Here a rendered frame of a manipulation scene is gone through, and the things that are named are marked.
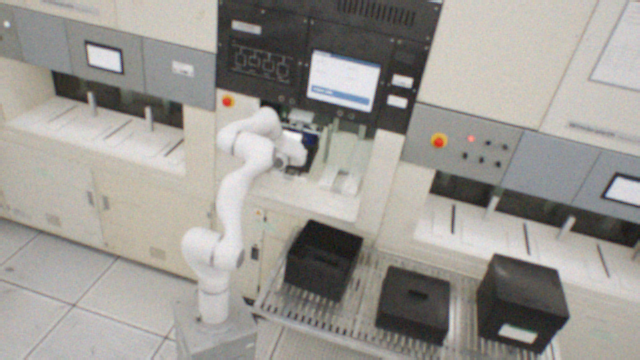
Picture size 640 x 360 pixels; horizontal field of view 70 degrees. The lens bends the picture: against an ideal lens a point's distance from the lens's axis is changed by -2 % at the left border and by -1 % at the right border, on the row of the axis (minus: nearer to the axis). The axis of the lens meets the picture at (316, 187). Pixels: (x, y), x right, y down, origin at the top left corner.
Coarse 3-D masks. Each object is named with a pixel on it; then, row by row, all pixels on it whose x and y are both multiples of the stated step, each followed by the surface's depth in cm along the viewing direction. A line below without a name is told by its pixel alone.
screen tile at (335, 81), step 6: (318, 60) 191; (324, 60) 190; (330, 60) 189; (318, 66) 192; (324, 66) 192; (330, 66) 191; (336, 66) 190; (342, 66) 190; (336, 72) 192; (342, 72) 191; (312, 78) 196; (318, 78) 195; (324, 78) 194; (330, 78) 194; (336, 78) 193; (324, 84) 196; (330, 84) 195; (336, 84) 194
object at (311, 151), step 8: (296, 112) 241; (304, 112) 242; (288, 120) 254; (304, 120) 236; (296, 128) 243; (320, 136) 244; (304, 144) 238; (312, 152) 239; (312, 160) 247; (296, 168) 248; (304, 168) 247
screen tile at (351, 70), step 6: (348, 66) 189; (354, 66) 188; (348, 72) 190; (354, 72) 190; (360, 72) 189; (366, 72) 188; (366, 78) 190; (372, 78) 189; (348, 84) 193; (354, 84) 192; (360, 84) 192; (366, 84) 191; (372, 84) 190; (354, 90) 194; (360, 90) 193; (366, 90) 192
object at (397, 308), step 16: (400, 272) 208; (416, 272) 210; (384, 288) 199; (400, 288) 200; (416, 288) 201; (432, 288) 203; (448, 288) 204; (384, 304) 192; (400, 304) 193; (416, 304) 194; (432, 304) 195; (448, 304) 197; (384, 320) 191; (400, 320) 189; (416, 320) 187; (432, 320) 188; (448, 320) 189; (416, 336) 192; (432, 336) 189
